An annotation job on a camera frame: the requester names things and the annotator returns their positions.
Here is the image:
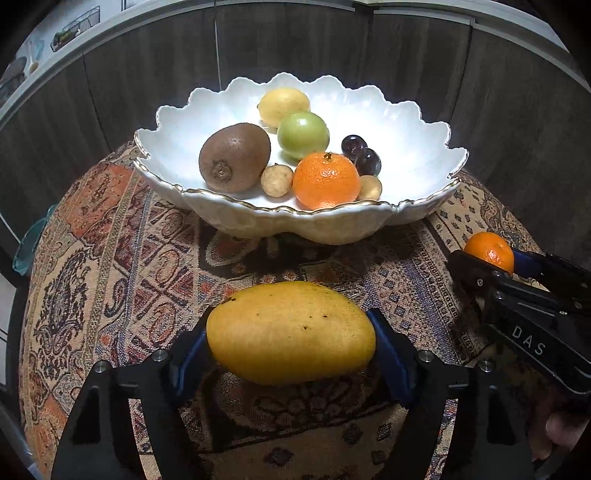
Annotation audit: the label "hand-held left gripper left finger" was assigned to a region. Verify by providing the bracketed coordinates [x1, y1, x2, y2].
[50, 316, 219, 480]

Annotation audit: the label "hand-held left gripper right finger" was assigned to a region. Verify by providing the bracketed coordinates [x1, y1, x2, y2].
[366, 308, 536, 480]

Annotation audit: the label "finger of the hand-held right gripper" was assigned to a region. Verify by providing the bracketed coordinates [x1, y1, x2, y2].
[447, 249, 506, 298]
[510, 249, 591, 305]

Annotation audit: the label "small orange mandarin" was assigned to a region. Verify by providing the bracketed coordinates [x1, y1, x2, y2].
[463, 232, 515, 275]

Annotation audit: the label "yellow mango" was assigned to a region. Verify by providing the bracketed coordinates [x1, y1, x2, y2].
[206, 280, 378, 387]

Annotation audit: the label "small tan longan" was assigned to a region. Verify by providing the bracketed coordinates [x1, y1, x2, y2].
[260, 163, 295, 197]
[358, 174, 383, 202]

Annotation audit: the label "white scalloped bowl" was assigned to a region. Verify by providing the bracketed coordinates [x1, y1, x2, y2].
[133, 73, 470, 245]

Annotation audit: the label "dark purple plum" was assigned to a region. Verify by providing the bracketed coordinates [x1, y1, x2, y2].
[341, 135, 369, 162]
[355, 148, 383, 177]

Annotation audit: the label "large orange mandarin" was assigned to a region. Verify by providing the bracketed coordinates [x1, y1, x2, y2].
[292, 152, 361, 210]

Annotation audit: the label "brown kiwi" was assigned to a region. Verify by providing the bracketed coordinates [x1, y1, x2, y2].
[198, 122, 272, 193]

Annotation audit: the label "person's right hand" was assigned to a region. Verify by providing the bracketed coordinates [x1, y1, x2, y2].
[527, 398, 591, 463]

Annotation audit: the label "patterned woven tablecloth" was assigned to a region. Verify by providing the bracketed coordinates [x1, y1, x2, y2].
[18, 138, 568, 480]

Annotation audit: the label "teal glass object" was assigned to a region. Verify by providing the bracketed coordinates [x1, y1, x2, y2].
[11, 203, 60, 278]

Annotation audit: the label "green guava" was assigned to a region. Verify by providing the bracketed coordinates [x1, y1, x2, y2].
[277, 112, 330, 162]

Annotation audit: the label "white countertop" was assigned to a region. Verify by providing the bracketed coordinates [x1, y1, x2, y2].
[0, 0, 591, 125]

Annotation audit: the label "yellow lemon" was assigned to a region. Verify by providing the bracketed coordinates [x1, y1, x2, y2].
[257, 88, 311, 128]

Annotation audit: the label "dark wood cabinets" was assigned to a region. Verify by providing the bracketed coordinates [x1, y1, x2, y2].
[0, 2, 591, 278]

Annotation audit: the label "metal pot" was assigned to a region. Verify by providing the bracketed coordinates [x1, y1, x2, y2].
[0, 55, 28, 100]

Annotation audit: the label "black wire rack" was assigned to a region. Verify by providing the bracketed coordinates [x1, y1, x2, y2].
[50, 8, 102, 51]

